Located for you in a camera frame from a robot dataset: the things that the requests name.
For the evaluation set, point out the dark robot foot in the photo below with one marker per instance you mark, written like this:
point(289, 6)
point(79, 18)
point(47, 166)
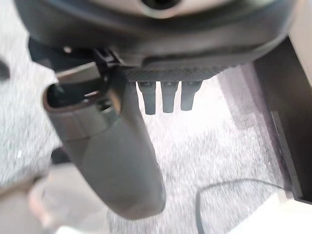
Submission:
point(59, 156)

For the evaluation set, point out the white flat panel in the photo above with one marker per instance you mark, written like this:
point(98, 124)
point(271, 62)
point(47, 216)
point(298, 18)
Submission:
point(268, 217)

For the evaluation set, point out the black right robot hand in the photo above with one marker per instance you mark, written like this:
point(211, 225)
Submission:
point(117, 156)

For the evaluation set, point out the dark brown furniture panel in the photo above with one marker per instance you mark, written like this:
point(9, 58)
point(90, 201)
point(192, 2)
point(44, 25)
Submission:
point(287, 97)

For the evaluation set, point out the silver robot leg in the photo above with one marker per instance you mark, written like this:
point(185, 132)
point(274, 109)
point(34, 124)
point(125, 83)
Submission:
point(22, 207)

